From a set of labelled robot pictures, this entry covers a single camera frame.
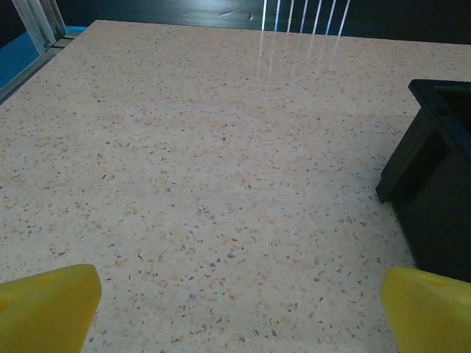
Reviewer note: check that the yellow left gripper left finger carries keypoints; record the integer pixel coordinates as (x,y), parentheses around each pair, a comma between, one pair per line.
(44,309)

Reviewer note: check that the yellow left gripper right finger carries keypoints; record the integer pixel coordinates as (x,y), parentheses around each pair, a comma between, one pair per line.
(430,312)

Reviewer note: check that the black plastic bin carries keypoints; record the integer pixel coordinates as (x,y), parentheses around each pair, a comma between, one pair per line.
(434,176)

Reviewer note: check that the aluminium side rail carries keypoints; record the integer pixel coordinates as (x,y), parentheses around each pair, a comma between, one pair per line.
(33,68)

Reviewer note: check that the aluminium frame post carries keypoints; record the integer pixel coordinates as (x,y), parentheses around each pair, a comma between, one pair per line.
(38,22)

